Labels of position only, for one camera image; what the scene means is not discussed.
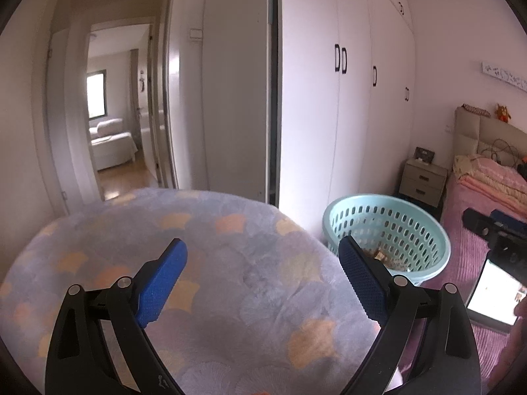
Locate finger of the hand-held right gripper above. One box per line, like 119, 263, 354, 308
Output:
462, 208, 501, 240
491, 209, 527, 232

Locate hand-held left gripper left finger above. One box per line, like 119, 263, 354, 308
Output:
44, 238, 189, 395

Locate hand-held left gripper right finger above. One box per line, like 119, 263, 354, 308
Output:
338, 234, 482, 395

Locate teal plastic laundry basket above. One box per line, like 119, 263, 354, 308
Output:
322, 193, 451, 286

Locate person's right forearm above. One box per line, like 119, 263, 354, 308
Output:
488, 317, 527, 395

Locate bed with pink bedspread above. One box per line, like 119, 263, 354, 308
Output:
395, 169, 527, 395

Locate folded pink blankets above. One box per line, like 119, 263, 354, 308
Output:
453, 154, 527, 215

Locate beige nightstand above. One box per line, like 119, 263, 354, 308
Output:
399, 158, 449, 208

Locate beige padded headboard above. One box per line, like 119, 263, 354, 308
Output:
453, 106, 527, 166

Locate white sofa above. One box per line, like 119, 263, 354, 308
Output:
88, 117, 138, 171

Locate white wardrobe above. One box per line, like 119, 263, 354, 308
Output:
280, 0, 416, 251

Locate window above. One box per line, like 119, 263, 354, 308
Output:
86, 70, 108, 119

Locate white sliding door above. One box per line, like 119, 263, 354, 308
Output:
202, 0, 283, 208

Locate black cable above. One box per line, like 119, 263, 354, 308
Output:
480, 139, 527, 170

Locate long white wall decoration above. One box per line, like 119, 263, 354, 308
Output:
482, 62, 527, 91

